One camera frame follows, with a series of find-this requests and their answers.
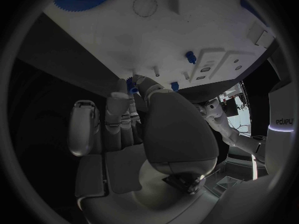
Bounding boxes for small blue gear peg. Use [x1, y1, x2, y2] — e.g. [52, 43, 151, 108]
[126, 76, 139, 95]

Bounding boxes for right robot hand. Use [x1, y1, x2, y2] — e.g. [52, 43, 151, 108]
[67, 74, 221, 224]

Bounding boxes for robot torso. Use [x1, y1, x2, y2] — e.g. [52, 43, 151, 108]
[264, 58, 298, 180]

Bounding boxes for white task board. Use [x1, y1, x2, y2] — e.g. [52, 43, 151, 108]
[16, 0, 277, 96]

